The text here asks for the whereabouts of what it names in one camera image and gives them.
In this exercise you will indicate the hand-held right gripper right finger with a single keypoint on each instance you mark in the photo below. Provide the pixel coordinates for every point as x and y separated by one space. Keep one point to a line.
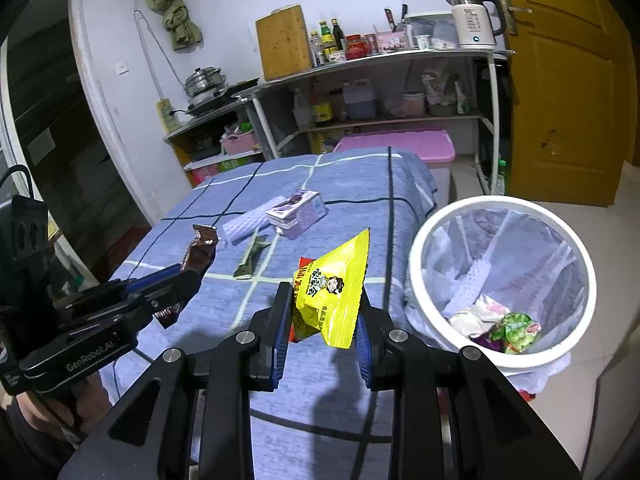
364 360

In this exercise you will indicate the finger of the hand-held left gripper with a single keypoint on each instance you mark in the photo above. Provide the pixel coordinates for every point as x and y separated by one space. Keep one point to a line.
145 282
170 292

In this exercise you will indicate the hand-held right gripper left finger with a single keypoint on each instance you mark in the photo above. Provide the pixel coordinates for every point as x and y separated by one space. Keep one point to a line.
280 350

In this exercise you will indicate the brown chocolate wrapper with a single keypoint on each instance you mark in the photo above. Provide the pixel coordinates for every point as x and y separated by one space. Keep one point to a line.
200 255

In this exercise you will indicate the yellow snack packet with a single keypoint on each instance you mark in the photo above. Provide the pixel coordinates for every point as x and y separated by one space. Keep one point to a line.
330 290

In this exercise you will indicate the green paper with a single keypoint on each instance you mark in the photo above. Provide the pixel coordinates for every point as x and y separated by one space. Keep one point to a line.
250 260

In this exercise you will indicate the white foam net sleeve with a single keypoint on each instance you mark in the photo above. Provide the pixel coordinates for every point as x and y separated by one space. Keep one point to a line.
245 224
470 282

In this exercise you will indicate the purple snack packet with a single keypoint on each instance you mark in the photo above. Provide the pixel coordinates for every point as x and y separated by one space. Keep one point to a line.
485 344

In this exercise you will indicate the white round waste bin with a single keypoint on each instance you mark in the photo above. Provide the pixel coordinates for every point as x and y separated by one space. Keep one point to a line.
500 361

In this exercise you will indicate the pink milk carton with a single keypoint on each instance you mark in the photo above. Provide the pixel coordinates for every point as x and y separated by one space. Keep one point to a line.
492 310

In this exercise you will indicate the purple and white box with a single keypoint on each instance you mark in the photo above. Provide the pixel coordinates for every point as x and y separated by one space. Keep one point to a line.
297 212

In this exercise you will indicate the green snack packet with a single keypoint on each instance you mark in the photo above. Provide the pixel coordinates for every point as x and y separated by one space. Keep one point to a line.
515 332

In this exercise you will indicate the white rimmed trash bin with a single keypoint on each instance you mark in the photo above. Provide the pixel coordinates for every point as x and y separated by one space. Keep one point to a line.
525 260

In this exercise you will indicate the pink plastic basket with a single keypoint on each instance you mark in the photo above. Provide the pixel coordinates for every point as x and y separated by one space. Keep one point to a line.
240 144

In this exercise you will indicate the yellowish power strip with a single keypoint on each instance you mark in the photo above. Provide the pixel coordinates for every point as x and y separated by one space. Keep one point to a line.
167 116

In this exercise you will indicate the low wooden shelf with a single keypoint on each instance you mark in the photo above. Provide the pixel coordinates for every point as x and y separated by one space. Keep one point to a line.
210 120

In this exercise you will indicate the blue checked blanket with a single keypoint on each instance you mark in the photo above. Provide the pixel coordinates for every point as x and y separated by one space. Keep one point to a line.
350 185

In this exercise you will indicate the black induction cooker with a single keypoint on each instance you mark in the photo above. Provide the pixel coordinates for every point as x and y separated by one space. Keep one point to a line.
220 97

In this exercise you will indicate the steel cooking pot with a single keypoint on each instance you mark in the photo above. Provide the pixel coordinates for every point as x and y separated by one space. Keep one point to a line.
204 82

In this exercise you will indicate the pink storage box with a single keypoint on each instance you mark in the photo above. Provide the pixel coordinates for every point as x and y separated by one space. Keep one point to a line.
400 142

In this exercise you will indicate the white plastic bottle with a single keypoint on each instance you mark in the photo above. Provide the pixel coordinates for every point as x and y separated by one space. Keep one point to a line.
302 112

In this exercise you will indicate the yellow label soy bottle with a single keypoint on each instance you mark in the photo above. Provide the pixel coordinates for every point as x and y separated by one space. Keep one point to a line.
322 110

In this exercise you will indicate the purple liquid jug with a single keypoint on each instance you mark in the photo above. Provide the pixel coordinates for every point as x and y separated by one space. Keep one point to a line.
360 102

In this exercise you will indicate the green hanging cloth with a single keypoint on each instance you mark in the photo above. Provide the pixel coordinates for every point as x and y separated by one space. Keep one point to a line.
180 25

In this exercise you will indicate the white lidded tub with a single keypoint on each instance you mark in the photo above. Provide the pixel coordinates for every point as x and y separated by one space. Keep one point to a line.
414 104

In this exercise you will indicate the wooden cutting board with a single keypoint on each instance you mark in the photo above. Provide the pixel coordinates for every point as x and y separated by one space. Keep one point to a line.
282 42

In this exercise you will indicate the green and white spray bottle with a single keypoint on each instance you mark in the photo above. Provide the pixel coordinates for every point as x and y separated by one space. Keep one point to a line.
461 100

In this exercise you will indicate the clear plastic bottle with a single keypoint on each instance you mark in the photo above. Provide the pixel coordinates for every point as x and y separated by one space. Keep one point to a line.
316 52

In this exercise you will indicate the crumpled plastic bags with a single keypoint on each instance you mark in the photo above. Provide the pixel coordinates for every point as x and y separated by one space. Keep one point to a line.
437 85

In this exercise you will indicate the green label sauce bottle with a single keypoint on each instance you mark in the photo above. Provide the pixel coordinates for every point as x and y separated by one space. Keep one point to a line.
328 42

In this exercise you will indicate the red jar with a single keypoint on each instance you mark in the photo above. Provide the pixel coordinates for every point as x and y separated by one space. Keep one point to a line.
356 47

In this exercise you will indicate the dark sauce bottle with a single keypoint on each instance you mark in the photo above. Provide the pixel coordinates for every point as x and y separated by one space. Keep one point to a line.
338 35

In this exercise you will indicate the small drinking glass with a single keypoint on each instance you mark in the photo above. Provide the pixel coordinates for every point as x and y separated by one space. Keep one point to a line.
370 45

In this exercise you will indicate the pink knife holder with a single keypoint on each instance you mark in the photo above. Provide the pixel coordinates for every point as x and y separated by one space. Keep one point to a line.
393 42

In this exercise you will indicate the small white cup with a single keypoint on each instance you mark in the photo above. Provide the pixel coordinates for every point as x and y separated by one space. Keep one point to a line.
422 43

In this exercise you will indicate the yellow wooden door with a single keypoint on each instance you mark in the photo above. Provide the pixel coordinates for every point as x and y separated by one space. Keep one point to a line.
565 85

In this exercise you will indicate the kitchen knife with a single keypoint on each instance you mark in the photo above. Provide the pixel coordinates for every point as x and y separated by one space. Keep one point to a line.
403 15
390 20

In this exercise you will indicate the clear plastic container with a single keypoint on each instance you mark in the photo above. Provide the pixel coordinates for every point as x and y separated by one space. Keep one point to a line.
440 27

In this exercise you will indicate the white electric kettle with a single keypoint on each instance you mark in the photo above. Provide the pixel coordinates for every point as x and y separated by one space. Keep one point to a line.
475 25

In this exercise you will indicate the white wall switch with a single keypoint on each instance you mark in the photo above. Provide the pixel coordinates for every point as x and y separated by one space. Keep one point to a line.
121 67

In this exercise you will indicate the white frame shelf unit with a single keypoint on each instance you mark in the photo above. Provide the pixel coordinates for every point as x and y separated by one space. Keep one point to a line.
380 60

